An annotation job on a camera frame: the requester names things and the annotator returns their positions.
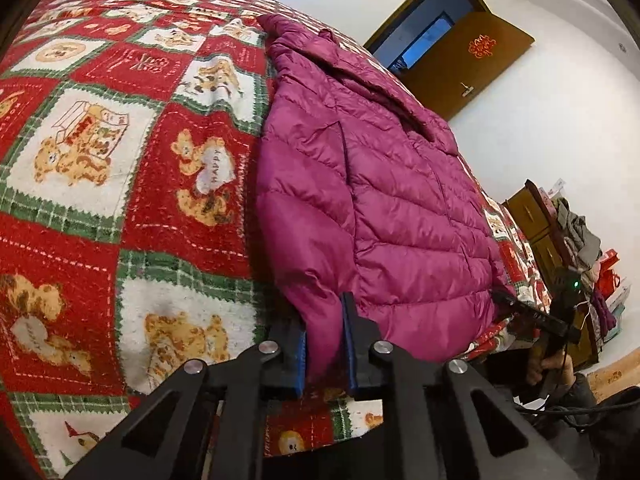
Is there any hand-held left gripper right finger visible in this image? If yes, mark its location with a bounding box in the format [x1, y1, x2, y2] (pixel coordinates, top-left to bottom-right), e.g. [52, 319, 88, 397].
[340, 291, 581, 480]

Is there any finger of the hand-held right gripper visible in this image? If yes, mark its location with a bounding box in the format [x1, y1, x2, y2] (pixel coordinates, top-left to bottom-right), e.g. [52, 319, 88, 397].
[492, 290, 583, 345]

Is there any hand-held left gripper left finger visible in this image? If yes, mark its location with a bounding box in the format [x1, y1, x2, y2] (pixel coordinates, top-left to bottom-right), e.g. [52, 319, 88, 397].
[65, 320, 308, 480]

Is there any purple down jacket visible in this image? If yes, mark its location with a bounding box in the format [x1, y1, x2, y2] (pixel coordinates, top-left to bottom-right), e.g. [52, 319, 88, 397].
[255, 12, 516, 381]

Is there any person's right forearm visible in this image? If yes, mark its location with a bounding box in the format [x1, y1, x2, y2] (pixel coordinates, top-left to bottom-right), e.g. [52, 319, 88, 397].
[547, 372, 640, 461]

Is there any person's right hand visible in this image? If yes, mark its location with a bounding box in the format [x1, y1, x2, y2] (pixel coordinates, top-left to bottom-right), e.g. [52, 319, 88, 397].
[527, 345, 568, 387]

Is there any red gift bag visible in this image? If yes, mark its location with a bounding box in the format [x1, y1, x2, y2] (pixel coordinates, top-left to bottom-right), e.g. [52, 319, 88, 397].
[595, 249, 623, 306]

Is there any purple folded garment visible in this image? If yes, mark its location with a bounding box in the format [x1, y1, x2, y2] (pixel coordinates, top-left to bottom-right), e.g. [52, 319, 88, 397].
[592, 287, 617, 333]

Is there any grey jacket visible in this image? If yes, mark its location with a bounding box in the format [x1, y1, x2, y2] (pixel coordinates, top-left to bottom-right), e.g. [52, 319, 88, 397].
[555, 197, 603, 266]

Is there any brown wooden dresser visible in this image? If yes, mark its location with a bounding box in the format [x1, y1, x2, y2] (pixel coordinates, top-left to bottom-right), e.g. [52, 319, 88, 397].
[502, 180, 601, 366]

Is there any brown wooden door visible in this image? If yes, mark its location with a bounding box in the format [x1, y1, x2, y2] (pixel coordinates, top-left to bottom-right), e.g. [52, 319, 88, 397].
[400, 12, 536, 121]

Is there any red paper door decoration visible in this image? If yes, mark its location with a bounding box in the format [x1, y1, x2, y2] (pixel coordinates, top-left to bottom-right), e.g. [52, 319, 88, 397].
[468, 34, 497, 58]

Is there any red printed checked bedspread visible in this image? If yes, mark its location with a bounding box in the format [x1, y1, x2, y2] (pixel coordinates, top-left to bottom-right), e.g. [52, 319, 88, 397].
[0, 0, 556, 480]

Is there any white cable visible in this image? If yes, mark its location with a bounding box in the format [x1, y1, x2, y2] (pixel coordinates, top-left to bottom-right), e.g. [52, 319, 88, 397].
[574, 301, 601, 356]

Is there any black cable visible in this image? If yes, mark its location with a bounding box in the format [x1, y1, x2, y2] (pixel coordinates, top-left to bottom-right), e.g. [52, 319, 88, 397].
[515, 395, 631, 418]

